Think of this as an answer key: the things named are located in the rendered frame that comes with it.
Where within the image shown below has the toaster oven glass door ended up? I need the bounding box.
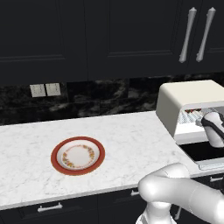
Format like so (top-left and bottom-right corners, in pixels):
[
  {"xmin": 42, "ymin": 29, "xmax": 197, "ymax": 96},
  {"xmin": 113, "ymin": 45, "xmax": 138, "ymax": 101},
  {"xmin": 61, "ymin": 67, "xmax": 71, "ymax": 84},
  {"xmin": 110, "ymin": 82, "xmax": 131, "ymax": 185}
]
[{"xmin": 178, "ymin": 139, "xmax": 224, "ymax": 172}]

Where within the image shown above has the black wall cupboard door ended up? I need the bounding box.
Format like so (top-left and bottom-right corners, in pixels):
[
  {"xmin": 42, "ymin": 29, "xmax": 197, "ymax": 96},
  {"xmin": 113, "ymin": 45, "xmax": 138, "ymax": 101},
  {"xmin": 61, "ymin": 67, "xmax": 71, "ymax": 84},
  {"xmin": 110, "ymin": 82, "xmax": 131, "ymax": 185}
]
[
  {"xmin": 0, "ymin": 0, "xmax": 88, "ymax": 85},
  {"xmin": 84, "ymin": 0, "xmax": 201, "ymax": 81},
  {"xmin": 197, "ymin": 0, "xmax": 224, "ymax": 74}
]

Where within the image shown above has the silver drawer handle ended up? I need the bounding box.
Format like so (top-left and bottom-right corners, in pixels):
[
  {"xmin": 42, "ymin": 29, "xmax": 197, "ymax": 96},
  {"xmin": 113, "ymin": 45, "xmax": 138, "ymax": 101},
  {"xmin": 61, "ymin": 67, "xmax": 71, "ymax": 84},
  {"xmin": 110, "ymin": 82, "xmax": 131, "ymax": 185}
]
[
  {"xmin": 209, "ymin": 174, "xmax": 224, "ymax": 184},
  {"xmin": 37, "ymin": 202, "xmax": 64, "ymax": 214},
  {"xmin": 129, "ymin": 188, "xmax": 141, "ymax": 197}
]

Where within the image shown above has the red kebab skewer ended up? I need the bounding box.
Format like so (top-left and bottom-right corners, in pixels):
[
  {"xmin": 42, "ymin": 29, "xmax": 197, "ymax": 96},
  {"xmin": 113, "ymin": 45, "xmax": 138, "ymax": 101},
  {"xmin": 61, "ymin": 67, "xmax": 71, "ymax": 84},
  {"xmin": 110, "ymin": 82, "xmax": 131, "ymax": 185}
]
[{"xmin": 186, "ymin": 108, "xmax": 203, "ymax": 115}]

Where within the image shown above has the silver cupboard bar handle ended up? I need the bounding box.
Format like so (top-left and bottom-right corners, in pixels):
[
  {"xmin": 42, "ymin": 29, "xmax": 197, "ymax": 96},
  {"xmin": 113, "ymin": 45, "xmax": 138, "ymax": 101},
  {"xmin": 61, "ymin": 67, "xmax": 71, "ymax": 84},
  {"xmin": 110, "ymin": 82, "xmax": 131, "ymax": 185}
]
[
  {"xmin": 195, "ymin": 6, "xmax": 217, "ymax": 63},
  {"xmin": 178, "ymin": 6, "xmax": 198, "ymax": 64}
]

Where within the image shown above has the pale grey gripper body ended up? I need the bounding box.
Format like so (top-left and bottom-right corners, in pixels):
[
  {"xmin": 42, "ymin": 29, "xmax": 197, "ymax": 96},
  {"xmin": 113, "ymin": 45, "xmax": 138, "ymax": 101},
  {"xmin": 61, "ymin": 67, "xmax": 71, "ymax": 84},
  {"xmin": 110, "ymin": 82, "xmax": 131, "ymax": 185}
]
[{"xmin": 195, "ymin": 117, "xmax": 206, "ymax": 127}]

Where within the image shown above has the red rimmed patterned plate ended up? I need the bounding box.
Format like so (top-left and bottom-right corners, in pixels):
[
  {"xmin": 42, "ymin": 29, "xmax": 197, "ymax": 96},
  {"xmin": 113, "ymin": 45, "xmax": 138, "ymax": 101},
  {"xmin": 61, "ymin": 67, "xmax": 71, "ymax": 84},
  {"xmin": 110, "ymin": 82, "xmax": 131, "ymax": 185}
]
[{"xmin": 50, "ymin": 136, "xmax": 106, "ymax": 176}]

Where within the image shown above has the white wall socket plate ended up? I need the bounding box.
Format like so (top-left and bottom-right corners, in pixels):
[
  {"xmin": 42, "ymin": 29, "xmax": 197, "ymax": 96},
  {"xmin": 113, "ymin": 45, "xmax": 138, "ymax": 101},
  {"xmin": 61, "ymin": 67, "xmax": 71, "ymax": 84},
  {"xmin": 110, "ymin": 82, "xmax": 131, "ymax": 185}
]
[
  {"xmin": 45, "ymin": 82, "xmax": 62, "ymax": 97},
  {"xmin": 29, "ymin": 83, "xmax": 47, "ymax": 98}
]

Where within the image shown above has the cream toaster oven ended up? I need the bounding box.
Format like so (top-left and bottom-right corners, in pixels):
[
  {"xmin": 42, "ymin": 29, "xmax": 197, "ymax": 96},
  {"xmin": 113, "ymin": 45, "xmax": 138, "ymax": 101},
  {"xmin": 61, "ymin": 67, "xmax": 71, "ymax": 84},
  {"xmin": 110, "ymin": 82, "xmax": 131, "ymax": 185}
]
[{"xmin": 155, "ymin": 80, "xmax": 224, "ymax": 145}]

